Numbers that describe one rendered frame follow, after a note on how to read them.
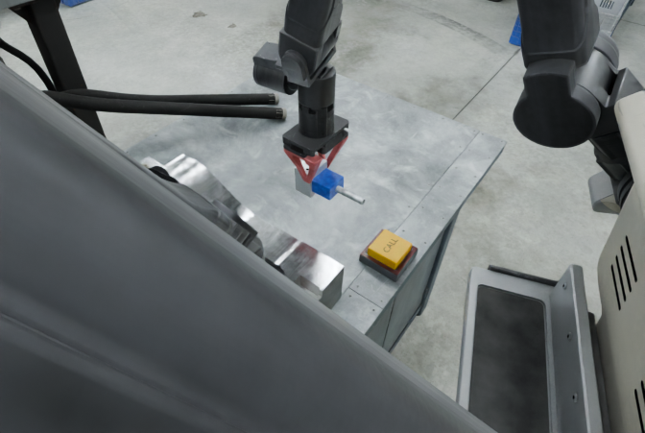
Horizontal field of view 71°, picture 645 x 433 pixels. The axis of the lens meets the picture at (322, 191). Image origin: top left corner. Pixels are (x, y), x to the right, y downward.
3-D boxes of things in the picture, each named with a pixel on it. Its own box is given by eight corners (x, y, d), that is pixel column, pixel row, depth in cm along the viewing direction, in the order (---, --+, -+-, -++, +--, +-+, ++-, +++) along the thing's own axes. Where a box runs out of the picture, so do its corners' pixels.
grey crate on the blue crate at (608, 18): (620, 20, 317) (631, -2, 306) (608, 40, 292) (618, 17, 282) (534, -2, 342) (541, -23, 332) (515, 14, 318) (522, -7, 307)
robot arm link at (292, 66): (299, 60, 58) (332, 18, 61) (228, 38, 62) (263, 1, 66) (313, 122, 68) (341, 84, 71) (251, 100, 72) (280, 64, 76)
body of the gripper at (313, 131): (281, 145, 73) (278, 106, 68) (319, 116, 79) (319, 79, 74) (313, 160, 70) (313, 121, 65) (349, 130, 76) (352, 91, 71)
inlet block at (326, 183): (370, 204, 80) (372, 181, 76) (354, 221, 77) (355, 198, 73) (312, 176, 86) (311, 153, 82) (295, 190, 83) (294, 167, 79)
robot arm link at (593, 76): (642, 136, 43) (653, 98, 45) (579, 63, 41) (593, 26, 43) (555, 159, 51) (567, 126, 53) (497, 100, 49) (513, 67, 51)
